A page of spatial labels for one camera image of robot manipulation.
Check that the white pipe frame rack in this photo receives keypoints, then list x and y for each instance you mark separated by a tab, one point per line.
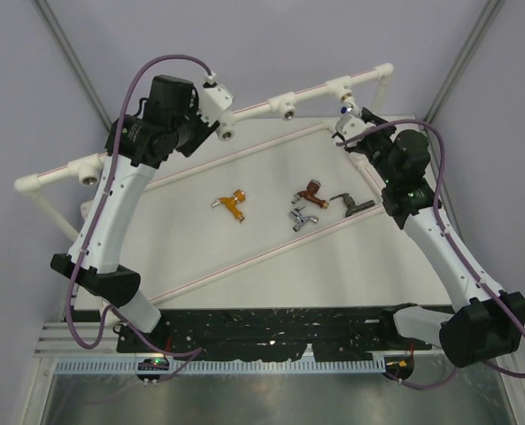
89	170

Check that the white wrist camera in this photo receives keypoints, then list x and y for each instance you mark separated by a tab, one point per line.
214	100
348	127

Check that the chrome silver faucet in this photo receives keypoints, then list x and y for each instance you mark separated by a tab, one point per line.
299	219

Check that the white chrome knob faucet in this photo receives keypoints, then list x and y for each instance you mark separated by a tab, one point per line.
349	105

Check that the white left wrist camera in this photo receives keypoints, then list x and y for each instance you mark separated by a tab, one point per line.
214	100

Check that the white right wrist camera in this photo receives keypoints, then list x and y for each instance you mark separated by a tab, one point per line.
348	127

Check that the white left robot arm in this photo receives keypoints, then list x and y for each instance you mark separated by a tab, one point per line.
93	261

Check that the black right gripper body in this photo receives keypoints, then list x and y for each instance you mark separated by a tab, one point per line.
377	149

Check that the orange faucet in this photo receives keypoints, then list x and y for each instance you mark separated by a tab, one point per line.
231	204

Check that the red brown faucet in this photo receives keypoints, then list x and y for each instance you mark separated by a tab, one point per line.
310	194

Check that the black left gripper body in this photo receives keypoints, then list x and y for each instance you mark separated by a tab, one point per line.
193	131

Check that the white slotted cable duct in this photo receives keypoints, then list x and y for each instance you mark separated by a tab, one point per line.
158	366

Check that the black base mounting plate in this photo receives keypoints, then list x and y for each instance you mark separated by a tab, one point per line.
270	334

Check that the dark grey lever faucet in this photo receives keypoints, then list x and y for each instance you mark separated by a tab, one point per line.
351	207

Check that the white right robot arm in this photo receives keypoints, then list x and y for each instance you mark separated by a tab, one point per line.
486	321

